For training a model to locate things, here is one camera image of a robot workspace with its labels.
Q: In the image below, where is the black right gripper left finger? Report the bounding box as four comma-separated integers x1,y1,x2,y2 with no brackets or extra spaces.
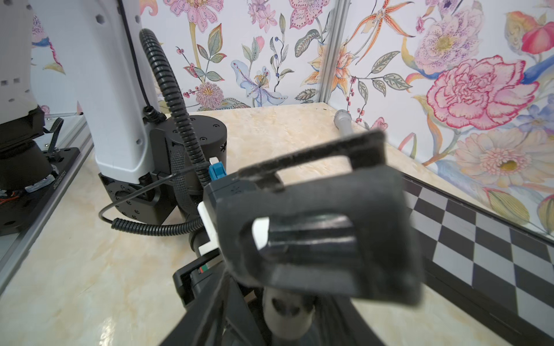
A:
161,263,266,345

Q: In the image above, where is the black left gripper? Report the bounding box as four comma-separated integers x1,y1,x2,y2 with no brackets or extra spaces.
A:
173,249,223,309

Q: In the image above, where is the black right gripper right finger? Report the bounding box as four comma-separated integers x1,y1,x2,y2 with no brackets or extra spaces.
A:
315,296,385,346

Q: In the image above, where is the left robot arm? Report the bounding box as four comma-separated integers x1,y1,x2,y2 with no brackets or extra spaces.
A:
1,1,227,287

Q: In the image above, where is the silver handheld microphone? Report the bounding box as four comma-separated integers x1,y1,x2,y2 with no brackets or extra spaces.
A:
333,110,354,138

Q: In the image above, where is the black white chessboard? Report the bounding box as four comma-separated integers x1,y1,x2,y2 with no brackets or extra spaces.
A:
403,174,553,345

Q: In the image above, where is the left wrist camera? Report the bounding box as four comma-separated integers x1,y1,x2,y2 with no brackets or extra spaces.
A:
197,157,258,256

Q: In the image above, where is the aluminium front rail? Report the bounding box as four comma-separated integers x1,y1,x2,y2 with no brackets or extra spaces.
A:
1,115,93,291

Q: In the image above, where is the left black corrugated cable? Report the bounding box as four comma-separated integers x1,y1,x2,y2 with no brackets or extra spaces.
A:
98,27,213,237

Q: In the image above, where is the left aluminium corner post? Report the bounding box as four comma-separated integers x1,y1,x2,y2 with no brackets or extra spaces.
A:
319,0,351,103

